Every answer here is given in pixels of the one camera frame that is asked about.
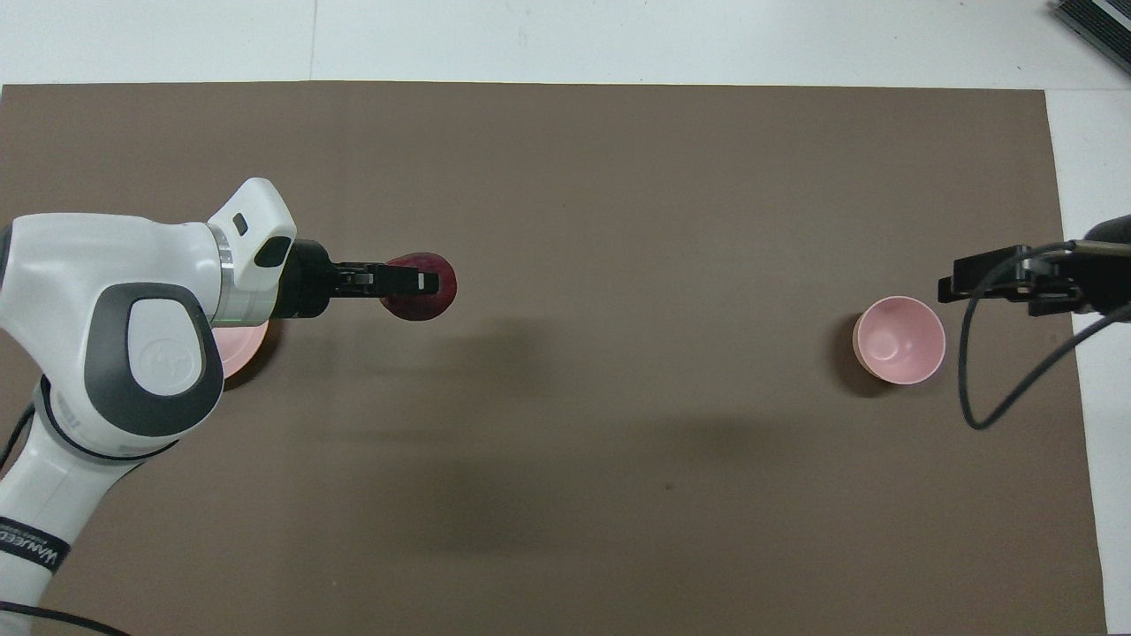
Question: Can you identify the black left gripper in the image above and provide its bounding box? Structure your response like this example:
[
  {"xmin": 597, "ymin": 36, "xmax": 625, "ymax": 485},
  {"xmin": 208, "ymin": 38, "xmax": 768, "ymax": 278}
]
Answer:
[{"xmin": 276, "ymin": 240, "xmax": 440, "ymax": 319}]

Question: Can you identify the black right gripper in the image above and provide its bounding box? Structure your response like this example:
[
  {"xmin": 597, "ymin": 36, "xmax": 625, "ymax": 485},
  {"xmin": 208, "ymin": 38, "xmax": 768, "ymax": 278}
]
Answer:
[{"xmin": 938, "ymin": 215, "xmax": 1131, "ymax": 317}]

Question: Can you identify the dark red apple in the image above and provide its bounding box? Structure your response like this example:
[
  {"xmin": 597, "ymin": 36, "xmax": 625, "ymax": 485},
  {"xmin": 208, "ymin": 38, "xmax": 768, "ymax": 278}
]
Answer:
[{"xmin": 380, "ymin": 253, "xmax": 458, "ymax": 322}]

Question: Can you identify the pink bowl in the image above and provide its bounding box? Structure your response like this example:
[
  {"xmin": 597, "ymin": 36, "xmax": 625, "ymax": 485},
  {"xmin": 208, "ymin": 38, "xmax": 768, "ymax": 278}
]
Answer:
[{"xmin": 853, "ymin": 296, "xmax": 946, "ymax": 386}]

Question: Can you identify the pink plate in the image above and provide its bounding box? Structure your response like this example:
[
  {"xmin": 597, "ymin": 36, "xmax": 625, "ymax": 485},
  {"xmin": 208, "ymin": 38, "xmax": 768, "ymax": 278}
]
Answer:
[{"xmin": 212, "ymin": 320, "xmax": 270, "ymax": 381}]

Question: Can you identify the brown table mat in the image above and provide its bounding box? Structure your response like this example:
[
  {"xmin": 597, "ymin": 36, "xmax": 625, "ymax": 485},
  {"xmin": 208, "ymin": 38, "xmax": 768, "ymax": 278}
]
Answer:
[{"xmin": 0, "ymin": 81, "xmax": 1108, "ymax": 636}]

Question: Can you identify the grey ribbed device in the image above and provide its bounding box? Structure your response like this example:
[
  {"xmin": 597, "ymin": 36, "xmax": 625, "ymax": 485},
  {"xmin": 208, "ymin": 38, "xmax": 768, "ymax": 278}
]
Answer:
[{"xmin": 1051, "ymin": 0, "xmax": 1131, "ymax": 76}]

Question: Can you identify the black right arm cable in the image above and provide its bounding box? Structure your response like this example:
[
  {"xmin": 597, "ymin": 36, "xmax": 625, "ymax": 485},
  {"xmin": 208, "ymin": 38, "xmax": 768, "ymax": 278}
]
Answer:
[{"xmin": 960, "ymin": 238, "xmax": 1131, "ymax": 431}]

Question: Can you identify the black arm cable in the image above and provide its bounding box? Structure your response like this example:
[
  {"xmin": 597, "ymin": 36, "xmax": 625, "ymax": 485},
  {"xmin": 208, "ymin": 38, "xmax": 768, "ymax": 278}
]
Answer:
[
  {"xmin": 960, "ymin": 238, "xmax": 1131, "ymax": 431},
  {"xmin": 0, "ymin": 402, "xmax": 133, "ymax": 636}
]

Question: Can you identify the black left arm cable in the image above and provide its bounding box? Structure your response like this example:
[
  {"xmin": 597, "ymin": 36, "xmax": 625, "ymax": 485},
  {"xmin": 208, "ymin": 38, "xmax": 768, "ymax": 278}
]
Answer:
[{"xmin": 0, "ymin": 402, "xmax": 133, "ymax": 636}]

